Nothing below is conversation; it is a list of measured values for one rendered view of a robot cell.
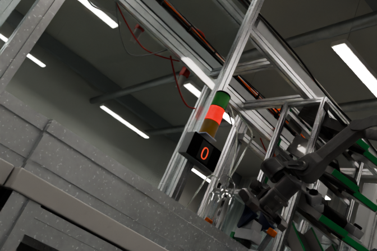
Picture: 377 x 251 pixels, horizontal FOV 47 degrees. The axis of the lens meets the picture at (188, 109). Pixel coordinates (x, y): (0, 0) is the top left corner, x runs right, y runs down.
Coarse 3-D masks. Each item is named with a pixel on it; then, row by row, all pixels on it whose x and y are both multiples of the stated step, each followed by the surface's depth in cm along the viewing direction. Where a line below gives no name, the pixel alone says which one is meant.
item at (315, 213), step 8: (304, 200) 144; (304, 208) 142; (312, 208) 139; (328, 208) 151; (312, 216) 137; (320, 216) 135; (328, 216) 149; (328, 224) 136; (336, 224) 137; (336, 232) 138; (344, 232) 139
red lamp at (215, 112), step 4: (212, 108) 133; (216, 108) 133; (220, 108) 133; (208, 112) 133; (212, 112) 132; (216, 112) 132; (220, 112) 133; (224, 112) 135; (208, 116) 132; (212, 116) 132; (216, 116) 132; (220, 116) 133; (216, 120) 131; (220, 120) 133
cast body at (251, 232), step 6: (252, 222) 122; (240, 228) 124; (246, 228) 123; (252, 228) 122; (258, 228) 124; (240, 234) 123; (246, 234) 121; (252, 234) 120; (258, 234) 122; (240, 240) 125; (252, 240) 120; (258, 240) 121
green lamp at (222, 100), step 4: (216, 92) 137; (220, 92) 135; (216, 96) 135; (220, 96) 135; (224, 96) 135; (228, 96) 136; (216, 100) 134; (220, 100) 134; (224, 100) 134; (228, 100) 136; (212, 104) 134; (216, 104) 134; (220, 104) 134; (224, 104) 134; (224, 108) 134
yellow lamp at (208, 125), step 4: (204, 120) 132; (208, 120) 131; (212, 120) 131; (204, 124) 131; (208, 124) 130; (212, 124) 131; (216, 124) 131; (200, 128) 131; (204, 128) 130; (208, 128) 130; (212, 128) 130; (216, 128) 131; (208, 132) 129; (212, 132) 130; (216, 132) 132; (212, 136) 130
